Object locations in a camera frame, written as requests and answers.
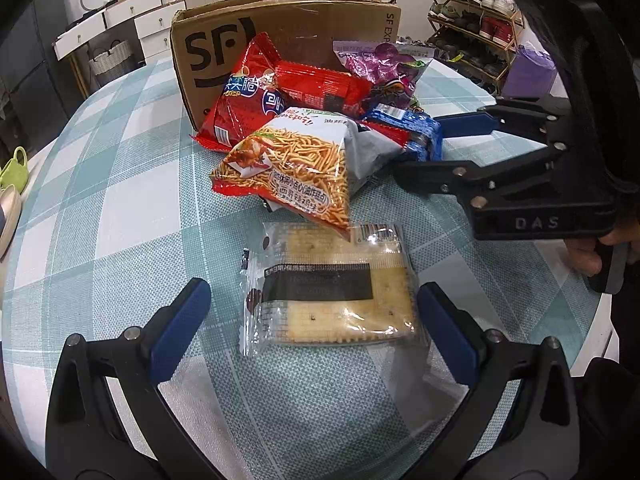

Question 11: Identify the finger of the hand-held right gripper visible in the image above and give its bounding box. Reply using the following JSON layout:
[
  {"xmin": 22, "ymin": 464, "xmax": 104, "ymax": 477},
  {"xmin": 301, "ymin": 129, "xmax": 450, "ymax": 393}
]
[
  {"xmin": 392, "ymin": 147, "xmax": 566, "ymax": 209},
  {"xmin": 432, "ymin": 95, "xmax": 571, "ymax": 146}
]

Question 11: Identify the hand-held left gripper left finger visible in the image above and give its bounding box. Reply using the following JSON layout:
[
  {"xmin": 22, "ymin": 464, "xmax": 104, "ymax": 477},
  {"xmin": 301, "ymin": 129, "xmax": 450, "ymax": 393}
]
[{"xmin": 45, "ymin": 277, "xmax": 221, "ymax": 480}]

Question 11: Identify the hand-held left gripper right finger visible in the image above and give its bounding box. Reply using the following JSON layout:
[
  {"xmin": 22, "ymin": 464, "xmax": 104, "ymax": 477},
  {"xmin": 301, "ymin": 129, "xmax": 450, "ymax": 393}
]
[{"xmin": 417, "ymin": 282, "xmax": 581, "ymax": 480}]

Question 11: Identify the blue cookie packet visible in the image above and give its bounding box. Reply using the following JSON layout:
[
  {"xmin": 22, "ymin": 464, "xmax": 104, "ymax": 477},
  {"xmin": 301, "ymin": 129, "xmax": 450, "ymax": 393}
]
[{"xmin": 362, "ymin": 103, "xmax": 445, "ymax": 162}]

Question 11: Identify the red cookie packet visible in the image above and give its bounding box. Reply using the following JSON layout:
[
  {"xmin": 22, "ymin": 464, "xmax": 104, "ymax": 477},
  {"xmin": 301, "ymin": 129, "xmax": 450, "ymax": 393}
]
[{"xmin": 360, "ymin": 120, "xmax": 411, "ymax": 149}]

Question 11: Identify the purple candy bag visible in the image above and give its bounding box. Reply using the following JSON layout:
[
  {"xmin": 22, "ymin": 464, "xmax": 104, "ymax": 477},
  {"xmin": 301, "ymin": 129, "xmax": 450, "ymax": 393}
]
[{"xmin": 332, "ymin": 39, "xmax": 435, "ymax": 109}]

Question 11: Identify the clear cracker packet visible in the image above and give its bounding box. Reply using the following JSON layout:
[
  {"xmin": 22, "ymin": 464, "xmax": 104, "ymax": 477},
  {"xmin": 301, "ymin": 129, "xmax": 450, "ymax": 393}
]
[{"xmin": 238, "ymin": 222, "xmax": 419, "ymax": 359}]

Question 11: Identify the noodle snack bag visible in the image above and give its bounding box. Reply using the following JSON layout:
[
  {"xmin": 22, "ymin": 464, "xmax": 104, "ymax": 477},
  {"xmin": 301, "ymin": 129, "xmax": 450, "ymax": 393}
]
[{"xmin": 208, "ymin": 109, "xmax": 406, "ymax": 242}]

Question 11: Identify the red snack packet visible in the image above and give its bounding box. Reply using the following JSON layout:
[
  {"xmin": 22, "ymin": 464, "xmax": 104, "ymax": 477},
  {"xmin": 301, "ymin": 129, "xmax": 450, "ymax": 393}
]
[{"xmin": 273, "ymin": 59, "xmax": 374, "ymax": 119}]

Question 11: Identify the brown cardboard box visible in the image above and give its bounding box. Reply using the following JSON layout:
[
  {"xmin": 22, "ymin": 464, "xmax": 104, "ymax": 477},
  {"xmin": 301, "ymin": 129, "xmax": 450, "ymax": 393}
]
[{"xmin": 169, "ymin": 0, "xmax": 404, "ymax": 134}]

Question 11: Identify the red chips bag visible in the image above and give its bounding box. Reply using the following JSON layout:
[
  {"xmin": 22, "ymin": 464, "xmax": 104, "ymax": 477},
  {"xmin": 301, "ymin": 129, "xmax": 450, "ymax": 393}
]
[{"xmin": 189, "ymin": 32, "xmax": 289, "ymax": 154}]

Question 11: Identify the person's right hand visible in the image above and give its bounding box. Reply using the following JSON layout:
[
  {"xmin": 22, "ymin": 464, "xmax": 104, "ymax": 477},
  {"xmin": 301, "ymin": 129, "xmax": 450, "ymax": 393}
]
[{"xmin": 563, "ymin": 217, "xmax": 640, "ymax": 277}]

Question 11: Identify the metal shoe rack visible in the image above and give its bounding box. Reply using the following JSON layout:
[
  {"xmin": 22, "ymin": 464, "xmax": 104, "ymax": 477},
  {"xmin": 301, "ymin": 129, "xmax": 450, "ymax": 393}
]
[{"xmin": 425, "ymin": 0, "xmax": 524, "ymax": 96}]

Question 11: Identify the group of shoes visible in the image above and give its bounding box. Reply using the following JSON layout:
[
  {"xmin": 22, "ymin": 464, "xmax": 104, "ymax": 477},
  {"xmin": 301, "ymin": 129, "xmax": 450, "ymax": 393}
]
[{"xmin": 427, "ymin": 0, "xmax": 521, "ymax": 82}]

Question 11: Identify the cream plate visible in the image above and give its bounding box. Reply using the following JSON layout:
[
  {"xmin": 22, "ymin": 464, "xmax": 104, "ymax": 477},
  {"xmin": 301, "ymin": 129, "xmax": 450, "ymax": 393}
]
[{"xmin": 0, "ymin": 184, "xmax": 24, "ymax": 257}]

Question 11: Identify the woven basket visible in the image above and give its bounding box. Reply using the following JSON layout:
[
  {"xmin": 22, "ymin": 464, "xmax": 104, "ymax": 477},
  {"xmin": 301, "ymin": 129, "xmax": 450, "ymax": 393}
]
[{"xmin": 88, "ymin": 39, "xmax": 139, "ymax": 86}]

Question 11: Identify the dark grey fridge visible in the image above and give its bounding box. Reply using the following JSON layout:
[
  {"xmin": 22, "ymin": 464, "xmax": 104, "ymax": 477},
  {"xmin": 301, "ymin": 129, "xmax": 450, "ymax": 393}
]
[{"xmin": 20, "ymin": 0, "xmax": 94, "ymax": 116}]

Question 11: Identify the white dresser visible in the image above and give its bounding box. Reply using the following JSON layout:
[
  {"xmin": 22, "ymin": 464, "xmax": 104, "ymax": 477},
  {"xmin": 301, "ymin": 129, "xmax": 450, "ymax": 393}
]
[{"xmin": 52, "ymin": 0, "xmax": 187, "ymax": 69}]

